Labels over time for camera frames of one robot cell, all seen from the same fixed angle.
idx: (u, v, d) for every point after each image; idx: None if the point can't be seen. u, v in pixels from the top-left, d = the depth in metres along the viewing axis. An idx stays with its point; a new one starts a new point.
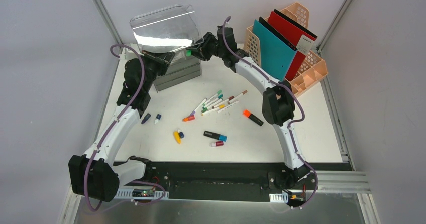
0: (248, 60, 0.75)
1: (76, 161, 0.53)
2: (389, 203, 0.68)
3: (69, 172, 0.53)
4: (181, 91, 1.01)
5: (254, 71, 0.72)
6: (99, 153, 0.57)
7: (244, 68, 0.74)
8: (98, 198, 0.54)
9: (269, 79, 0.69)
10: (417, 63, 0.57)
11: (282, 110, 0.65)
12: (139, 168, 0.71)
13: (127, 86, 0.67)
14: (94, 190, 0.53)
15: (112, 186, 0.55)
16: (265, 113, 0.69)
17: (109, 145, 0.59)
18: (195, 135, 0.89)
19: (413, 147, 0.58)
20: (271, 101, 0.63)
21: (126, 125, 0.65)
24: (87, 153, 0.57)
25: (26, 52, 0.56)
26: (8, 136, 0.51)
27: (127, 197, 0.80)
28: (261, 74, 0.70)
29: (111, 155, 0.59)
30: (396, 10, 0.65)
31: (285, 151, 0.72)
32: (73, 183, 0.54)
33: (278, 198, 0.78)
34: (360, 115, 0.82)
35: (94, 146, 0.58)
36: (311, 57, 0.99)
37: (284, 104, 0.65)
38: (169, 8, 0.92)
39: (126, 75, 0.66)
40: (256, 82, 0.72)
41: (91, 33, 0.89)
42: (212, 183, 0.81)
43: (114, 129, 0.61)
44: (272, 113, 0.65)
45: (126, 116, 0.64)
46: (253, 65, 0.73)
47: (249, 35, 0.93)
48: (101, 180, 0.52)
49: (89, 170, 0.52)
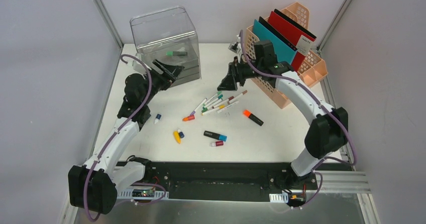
0: (293, 77, 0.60)
1: (76, 172, 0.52)
2: (389, 203, 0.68)
3: (69, 182, 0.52)
4: (181, 92, 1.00)
5: (304, 93, 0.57)
6: (99, 163, 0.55)
7: (288, 85, 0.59)
8: (96, 210, 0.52)
9: (321, 103, 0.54)
10: (418, 63, 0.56)
11: (330, 144, 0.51)
12: (139, 169, 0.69)
13: (126, 98, 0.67)
14: (93, 202, 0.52)
15: (110, 197, 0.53)
16: (305, 139, 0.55)
17: (109, 155, 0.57)
18: (195, 135, 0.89)
19: (415, 148, 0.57)
20: (322, 133, 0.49)
21: (126, 136, 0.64)
24: (87, 164, 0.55)
25: (26, 51, 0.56)
26: (8, 136, 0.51)
27: (127, 197, 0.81)
28: (311, 97, 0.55)
29: (111, 164, 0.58)
30: (397, 10, 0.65)
31: (300, 160, 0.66)
32: (71, 193, 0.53)
33: (279, 198, 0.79)
34: (361, 115, 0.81)
35: (94, 157, 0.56)
36: (311, 57, 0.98)
37: (335, 136, 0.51)
38: (169, 10, 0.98)
39: (126, 90, 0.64)
40: (302, 106, 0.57)
41: (91, 33, 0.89)
42: (212, 183, 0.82)
43: (115, 141, 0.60)
44: (317, 144, 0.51)
45: (127, 127, 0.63)
46: (300, 83, 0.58)
47: (249, 34, 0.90)
48: (100, 192, 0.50)
49: (89, 180, 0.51)
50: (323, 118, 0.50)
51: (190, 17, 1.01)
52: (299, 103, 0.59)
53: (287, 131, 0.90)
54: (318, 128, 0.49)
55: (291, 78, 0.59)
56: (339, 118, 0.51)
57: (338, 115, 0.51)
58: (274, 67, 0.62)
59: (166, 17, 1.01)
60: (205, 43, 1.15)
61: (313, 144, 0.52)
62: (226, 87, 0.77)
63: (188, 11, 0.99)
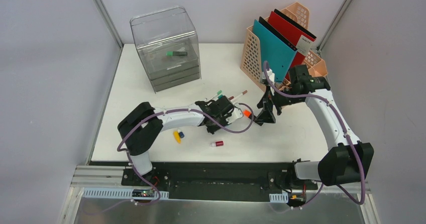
0: (328, 97, 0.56)
1: (144, 107, 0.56)
2: (388, 203, 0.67)
3: (135, 108, 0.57)
4: (181, 92, 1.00)
5: (333, 117, 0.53)
6: (162, 116, 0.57)
7: (318, 103, 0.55)
8: (127, 145, 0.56)
9: (347, 132, 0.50)
10: (418, 62, 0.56)
11: (345, 178, 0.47)
12: (146, 167, 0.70)
13: (215, 103, 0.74)
14: (131, 138, 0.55)
15: (144, 146, 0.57)
16: (320, 163, 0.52)
17: (172, 118, 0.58)
18: (195, 135, 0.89)
19: (415, 148, 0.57)
20: (337, 164, 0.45)
21: (190, 120, 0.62)
24: (155, 109, 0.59)
25: (26, 51, 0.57)
26: (8, 135, 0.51)
27: (127, 197, 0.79)
28: (340, 122, 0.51)
29: (166, 126, 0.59)
30: (398, 9, 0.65)
31: (304, 167, 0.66)
32: (126, 117, 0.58)
33: (279, 199, 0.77)
34: (361, 115, 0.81)
35: (163, 109, 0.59)
36: (311, 57, 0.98)
37: (353, 172, 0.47)
38: (169, 10, 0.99)
39: (227, 101, 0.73)
40: (326, 127, 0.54)
41: (91, 33, 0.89)
42: (212, 183, 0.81)
43: (183, 114, 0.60)
44: (329, 172, 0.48)
45: (197, 114, 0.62)
46: (332, 105, 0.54)
47: (249, 35, 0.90)
48: (145, 136, 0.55)
49: (146, 120, 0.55)
50: (344, 148, 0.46)
51: (190, 17, 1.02)
52: (323, 125, 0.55)
53: (287, 131, 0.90)
54: (336, 157, 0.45)
55: (322, 96, 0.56)
56: (362, 154, 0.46)
57: (362, 149, 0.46)
58: (309, 81, 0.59)
59: (167, 17, 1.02)
60: (205, 43, 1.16)
61: (326, 170, 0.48)
62: (263, 119, 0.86)
63: (188, 11, 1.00)
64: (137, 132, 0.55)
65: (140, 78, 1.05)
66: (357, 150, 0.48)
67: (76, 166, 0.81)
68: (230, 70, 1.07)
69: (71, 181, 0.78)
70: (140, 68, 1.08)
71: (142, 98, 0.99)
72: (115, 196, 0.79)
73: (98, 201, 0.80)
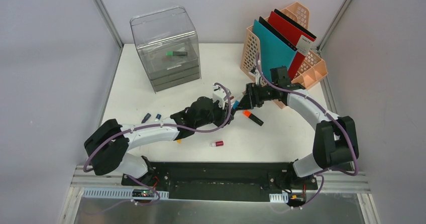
0: (302, 91, 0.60)
1: (109, 126, 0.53)
2: (389, 203, 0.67)
3: (100, 126, 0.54)
4: (181, 92, 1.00)
5: (311, 104, 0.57)
6: (129, 134, 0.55)
7: (297, 99, 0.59)
8: (92, 165, 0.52)
9: (326, 112, 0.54)
10: (418, 62, 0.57)
11: (338, 152, 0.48)
12: (141, 170, 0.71)
13: (188, 110, 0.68)
14: (96, 158, 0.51)
15: (110, 165, 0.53)
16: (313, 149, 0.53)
17: (141, 135, 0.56)
18: (195, 135, 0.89)
19: (415, 148, 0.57)
20: (326, 137, 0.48)
21: (164, 135, 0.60)
24: (123, 126, 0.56)
25: (26, 51, 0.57)
26: (8, 135, 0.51)
27: (127, 197, 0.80)
28: (317, 105, 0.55)
29: (134, 144, 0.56)
30: (397, 9, 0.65)
31: (301, 163, 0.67)
32: (92, 135, 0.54)
33: (279, 198, 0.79)
34: (361, 115, 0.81)
35: (131, 125, 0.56)
36: (311, 57, 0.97)
37: (344, 147, 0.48)
38: (169, 10, 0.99)
39: (198, 108, 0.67)
40: (308, 114, 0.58)
41: (91, 33, 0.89)
42: (212, 183, 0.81)
43: (154, 129, 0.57)
44: (323, 150, 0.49)
45: (170, 128, 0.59)
46: (309, 97, 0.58)
47: (249, 35, 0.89)
48: (110, 155, 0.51)
49: (112, 138, 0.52)
50: (328, 123, 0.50)
51: (190, 17, 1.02)
52: (307, 114, 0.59)
53: (286, 131, 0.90)
54: (321, 130, 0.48)
55: (299, 91, 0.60)
56: (345, 126, 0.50)
57: (344, 123, 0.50)
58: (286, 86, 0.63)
59: (166, 17, 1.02)
60: (205, 43, 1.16)
61: (320, 152, 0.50)
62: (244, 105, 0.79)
63: (188, 11, 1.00)
64: (101, 151, 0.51)
65: (140, 78, 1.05)
66: (340, 124, 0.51)
67: (76, 166, 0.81)
68: (230, 70, 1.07)
69: (70, 181, 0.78)
70: (140, 68, 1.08)
71: (142, 98, 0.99)
72: (115, 195, 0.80)
73: (99, 201, 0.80)
